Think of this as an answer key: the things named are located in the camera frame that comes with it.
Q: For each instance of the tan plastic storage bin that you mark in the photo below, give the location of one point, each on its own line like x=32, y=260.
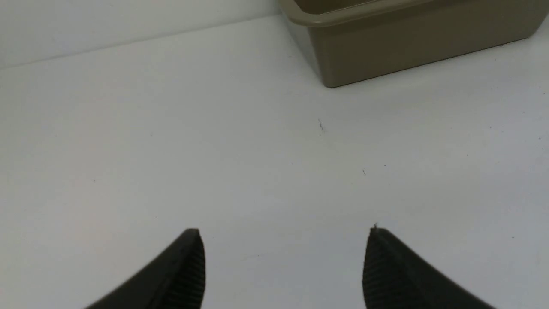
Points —
x=348, y=41

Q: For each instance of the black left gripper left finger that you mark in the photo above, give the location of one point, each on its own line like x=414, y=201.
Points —
x=175, y=279

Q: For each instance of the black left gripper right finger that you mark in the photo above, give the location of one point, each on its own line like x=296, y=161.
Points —
x=395, y=277

